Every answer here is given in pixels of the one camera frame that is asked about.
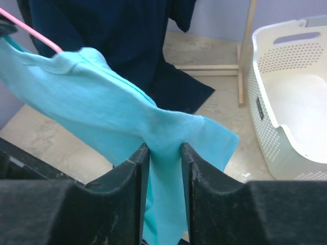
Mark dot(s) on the navy blue t shirt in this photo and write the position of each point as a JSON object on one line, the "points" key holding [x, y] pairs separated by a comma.
{"points": [[130, 34]]}

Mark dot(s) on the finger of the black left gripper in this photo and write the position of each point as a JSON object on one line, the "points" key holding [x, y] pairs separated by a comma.
{"points": [[7, 27]]}

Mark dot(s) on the teal t shirt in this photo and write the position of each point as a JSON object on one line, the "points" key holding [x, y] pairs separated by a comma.
{"points": [[82, 93]]}

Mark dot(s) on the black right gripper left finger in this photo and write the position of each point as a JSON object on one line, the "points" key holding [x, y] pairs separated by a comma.
{"points": [[108, 210]]}

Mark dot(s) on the pink wire hanger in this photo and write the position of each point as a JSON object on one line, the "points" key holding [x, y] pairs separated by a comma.
{"points": [[31, 31]]}

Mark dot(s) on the cream perforated laundry basket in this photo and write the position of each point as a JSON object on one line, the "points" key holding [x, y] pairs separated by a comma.
{"points": [[287, 97]]}

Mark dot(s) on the wooden clothes rack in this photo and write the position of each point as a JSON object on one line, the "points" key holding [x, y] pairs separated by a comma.
{"points": [[229, 70]]}

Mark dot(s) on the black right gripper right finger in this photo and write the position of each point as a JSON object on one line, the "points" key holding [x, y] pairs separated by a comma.
{"points": [[222, 210]]}

